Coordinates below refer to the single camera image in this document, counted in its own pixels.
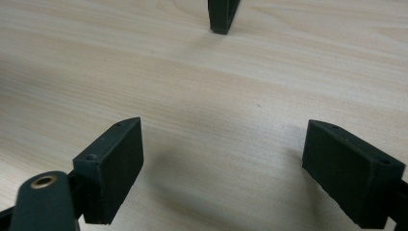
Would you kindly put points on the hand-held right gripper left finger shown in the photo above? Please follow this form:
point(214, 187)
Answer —
point(109, 173)

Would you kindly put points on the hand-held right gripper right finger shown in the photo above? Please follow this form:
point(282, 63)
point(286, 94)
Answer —
point(346, 173)

